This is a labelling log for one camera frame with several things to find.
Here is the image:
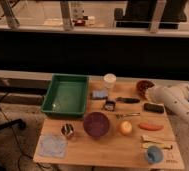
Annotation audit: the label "orange carrot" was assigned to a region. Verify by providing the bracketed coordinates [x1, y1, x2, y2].
[138, 123, 164, 131]

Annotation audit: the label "yellow apple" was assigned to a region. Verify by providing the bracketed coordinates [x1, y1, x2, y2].
[118, 121, 132, 135]

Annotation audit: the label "blue round cup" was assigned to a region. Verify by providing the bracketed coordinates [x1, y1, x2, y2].
[145, 146, 163, 164]

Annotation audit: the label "black rectangular remote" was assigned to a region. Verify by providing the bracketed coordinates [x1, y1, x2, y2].
[144, 103, 164, 114]

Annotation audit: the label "shiny metal cup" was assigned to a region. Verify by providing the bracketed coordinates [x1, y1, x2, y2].
[61, 124, 74, 138]

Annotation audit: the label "red bowl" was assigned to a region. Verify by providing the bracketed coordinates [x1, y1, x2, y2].
[136, 80, 154, 97]

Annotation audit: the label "black handled knife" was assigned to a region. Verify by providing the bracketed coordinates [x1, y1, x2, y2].
[116, 97, 140, 104]

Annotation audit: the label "light blue cloth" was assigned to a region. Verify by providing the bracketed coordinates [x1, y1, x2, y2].
[38, 135, 68, 158]

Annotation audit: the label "metal tongs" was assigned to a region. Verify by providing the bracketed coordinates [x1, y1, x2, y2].
[115, 113, 140, 119]

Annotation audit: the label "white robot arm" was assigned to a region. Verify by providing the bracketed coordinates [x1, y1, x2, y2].
[145, 83, 189, 124]

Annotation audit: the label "blue sponge block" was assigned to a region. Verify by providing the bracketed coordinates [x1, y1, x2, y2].
[91, 90, 108, 100]

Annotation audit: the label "dark purple grapes bunch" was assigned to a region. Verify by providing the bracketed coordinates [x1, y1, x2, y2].
[139, 82, 153, 94]

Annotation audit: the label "small black box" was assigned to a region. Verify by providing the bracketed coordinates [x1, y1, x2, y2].
[103, 100, 116, 111]

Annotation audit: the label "purple bowl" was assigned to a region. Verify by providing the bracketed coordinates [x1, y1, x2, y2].
[83, 112, 110, 138]

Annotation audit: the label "white plastic cup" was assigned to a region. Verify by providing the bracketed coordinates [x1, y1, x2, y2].
[103, 73, 116, 89]

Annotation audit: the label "green plastic tray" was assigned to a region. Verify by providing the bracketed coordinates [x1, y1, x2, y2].
[41, 74, 89, 118]

